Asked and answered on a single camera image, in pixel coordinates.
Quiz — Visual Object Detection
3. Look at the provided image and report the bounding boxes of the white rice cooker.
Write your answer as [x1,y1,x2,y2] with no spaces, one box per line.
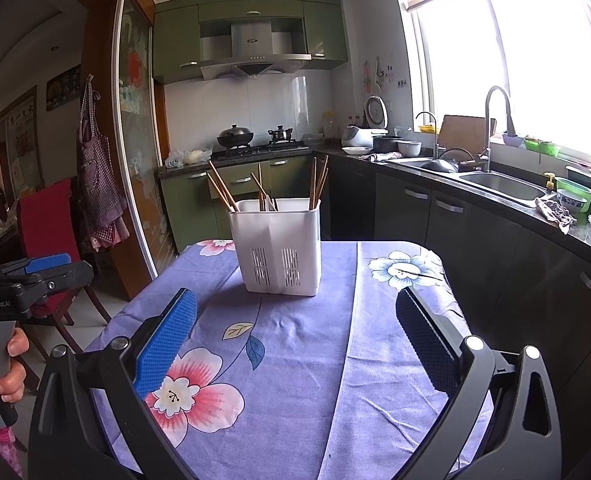
[341,95,391,148]

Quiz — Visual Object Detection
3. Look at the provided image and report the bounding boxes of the wooden cutting board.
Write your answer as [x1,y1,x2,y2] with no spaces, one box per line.
[438,115,496,158]

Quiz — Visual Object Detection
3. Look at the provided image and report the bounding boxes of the dark base cabinets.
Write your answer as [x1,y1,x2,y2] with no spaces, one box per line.
[325,152,591,480]

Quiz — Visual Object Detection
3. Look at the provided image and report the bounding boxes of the white plastic utensil holder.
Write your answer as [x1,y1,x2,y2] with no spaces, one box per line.
[226,199,322,297]

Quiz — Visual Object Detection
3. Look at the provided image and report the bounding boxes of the black frying pan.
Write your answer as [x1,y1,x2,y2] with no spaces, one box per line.
[420,147,489,173]

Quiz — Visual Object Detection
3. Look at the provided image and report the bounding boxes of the green plastic baskets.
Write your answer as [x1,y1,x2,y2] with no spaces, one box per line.
[524,136,561,157]

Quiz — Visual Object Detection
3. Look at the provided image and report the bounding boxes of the glass sliding door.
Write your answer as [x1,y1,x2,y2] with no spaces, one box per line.
[111,0,176,278]

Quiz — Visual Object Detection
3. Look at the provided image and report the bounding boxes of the stainless steel sink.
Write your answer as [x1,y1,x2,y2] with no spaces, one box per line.
[400,156,549,208]

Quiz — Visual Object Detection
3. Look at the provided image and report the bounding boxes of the kitchen window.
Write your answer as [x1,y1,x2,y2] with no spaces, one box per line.
[410,0,591,161]

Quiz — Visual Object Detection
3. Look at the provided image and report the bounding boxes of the black wok with lid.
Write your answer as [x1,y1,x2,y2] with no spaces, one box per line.
[217,124,255,150]

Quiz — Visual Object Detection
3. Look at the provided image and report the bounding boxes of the red wooden chair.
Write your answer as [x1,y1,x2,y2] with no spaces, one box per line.
[15,178,111,356]

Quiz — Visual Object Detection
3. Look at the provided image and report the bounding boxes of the checked apron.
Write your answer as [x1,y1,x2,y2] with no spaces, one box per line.
[76,74,128,253]

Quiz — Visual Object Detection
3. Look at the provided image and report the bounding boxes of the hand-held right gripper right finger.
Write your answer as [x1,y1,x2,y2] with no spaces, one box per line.
[396,286,562,480]

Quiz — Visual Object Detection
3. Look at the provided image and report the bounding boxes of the dark wall poster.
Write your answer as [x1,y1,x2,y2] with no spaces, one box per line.
[46,64,82,112]

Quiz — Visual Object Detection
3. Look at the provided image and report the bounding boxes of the white plastic bags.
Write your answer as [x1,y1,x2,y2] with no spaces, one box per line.
[164,147,212,168]

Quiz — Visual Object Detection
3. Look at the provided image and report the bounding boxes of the brown dish rag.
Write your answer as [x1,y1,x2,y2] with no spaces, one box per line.
[534,197,577,235]

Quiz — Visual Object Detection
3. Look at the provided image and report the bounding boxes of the green wall cabinets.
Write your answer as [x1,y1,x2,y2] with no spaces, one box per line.
[152,0,350,86]

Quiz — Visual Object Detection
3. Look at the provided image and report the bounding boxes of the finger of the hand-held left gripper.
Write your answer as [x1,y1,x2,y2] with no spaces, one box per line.
[15,260,95,318]
[0,253,73,277]

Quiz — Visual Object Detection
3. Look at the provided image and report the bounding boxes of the framed wall picture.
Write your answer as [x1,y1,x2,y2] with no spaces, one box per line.
[5,87,43,191]

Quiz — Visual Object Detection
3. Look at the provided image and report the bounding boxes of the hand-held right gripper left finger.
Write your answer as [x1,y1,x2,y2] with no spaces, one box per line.
[28,287,198,480]

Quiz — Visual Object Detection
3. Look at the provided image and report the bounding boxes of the tall chrome faucet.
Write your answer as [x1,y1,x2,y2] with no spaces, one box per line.
[478,86,517,173]

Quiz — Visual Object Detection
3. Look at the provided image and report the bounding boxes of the black gas stove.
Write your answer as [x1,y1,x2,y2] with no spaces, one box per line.
[210,142,311,158]

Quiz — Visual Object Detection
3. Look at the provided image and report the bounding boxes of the blue patterned bowl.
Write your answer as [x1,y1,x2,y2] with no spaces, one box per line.
[557,189,589,215]

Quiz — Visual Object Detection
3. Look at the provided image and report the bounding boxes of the person's left hand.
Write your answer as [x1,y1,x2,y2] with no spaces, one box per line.
[0,326,30,404]

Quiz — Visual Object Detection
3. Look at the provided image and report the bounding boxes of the green plastic basin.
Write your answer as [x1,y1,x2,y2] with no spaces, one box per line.
[555,177,591,223]

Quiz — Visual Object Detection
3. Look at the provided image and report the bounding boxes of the steel range hood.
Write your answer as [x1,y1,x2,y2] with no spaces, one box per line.
[198,17,312,82]

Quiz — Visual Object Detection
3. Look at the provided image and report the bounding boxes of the purple floral tablecloth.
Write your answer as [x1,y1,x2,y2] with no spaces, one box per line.
[82,239,496,480]

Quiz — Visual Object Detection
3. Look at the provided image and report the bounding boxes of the green base cabinets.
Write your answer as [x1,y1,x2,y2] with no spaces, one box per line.
[159,152,333,256]

